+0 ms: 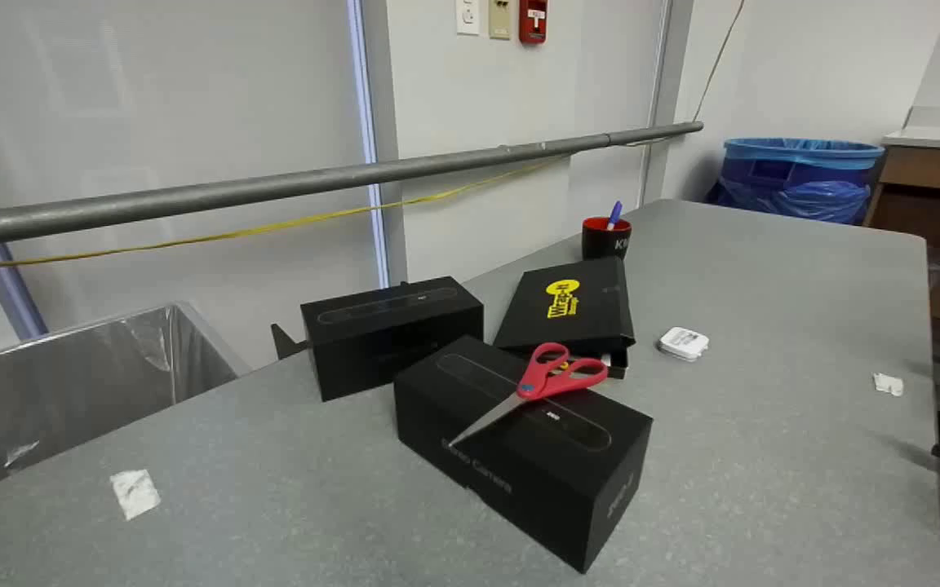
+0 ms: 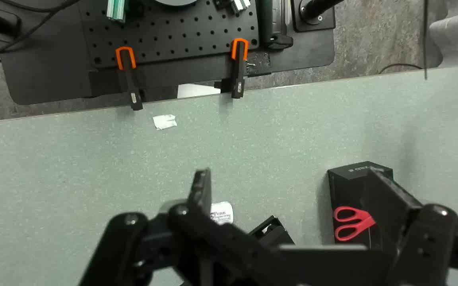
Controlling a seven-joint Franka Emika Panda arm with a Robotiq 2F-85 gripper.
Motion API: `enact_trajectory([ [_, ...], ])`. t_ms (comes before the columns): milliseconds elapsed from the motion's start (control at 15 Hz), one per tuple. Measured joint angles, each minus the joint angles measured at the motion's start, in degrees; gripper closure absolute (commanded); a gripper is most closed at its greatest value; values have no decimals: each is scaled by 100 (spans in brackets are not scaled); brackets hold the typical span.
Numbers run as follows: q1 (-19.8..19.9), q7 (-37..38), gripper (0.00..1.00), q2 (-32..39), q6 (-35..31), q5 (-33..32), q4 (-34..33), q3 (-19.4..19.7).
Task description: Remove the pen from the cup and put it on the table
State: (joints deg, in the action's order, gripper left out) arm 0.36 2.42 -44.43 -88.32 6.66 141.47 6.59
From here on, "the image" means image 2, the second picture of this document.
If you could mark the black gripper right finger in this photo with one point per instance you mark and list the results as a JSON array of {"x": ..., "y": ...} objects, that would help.
[{"x": 430, "y": 248}]

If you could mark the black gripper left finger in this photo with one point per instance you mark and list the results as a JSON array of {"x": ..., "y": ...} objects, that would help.
[{"x": 150, "y": 248}]

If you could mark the small white square device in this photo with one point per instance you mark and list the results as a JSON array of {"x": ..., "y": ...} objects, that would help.
[{"x": 223, "y": 213}]

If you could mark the red scissors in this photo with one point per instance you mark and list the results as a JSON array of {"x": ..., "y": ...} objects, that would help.
[{"x": 354, "y": 220}]

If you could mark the black cardboard box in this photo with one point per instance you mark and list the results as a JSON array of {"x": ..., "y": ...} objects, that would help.
[{"x": 349, "y": 185}]

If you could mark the long black box yellow label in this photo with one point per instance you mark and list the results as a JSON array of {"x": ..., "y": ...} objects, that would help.
[{"x": 271, "y": 229}]

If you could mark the white tape piece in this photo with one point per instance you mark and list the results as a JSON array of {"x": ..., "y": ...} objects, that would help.
[{"x": 165, "y": 121}]

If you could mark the white paper strip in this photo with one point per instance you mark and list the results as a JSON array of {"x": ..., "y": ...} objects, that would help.
[{"x": 198, "y": 91}]

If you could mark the black perforated mounting board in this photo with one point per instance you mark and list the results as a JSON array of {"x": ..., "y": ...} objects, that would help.
[{"x": 182, "y": 32}]

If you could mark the teal plastic block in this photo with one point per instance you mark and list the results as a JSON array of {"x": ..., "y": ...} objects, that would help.
[{"x": 115, "y": 8}]

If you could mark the small grey connector block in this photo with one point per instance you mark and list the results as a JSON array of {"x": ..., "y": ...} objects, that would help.
[{"x": 239, "y": 5}]

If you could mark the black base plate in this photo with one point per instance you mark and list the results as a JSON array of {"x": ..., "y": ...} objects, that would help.
[{"x": 44, "y": 73}]

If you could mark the black square pole mount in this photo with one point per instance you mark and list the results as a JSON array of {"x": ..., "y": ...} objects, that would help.
[{"x": 317, "y": 16}]

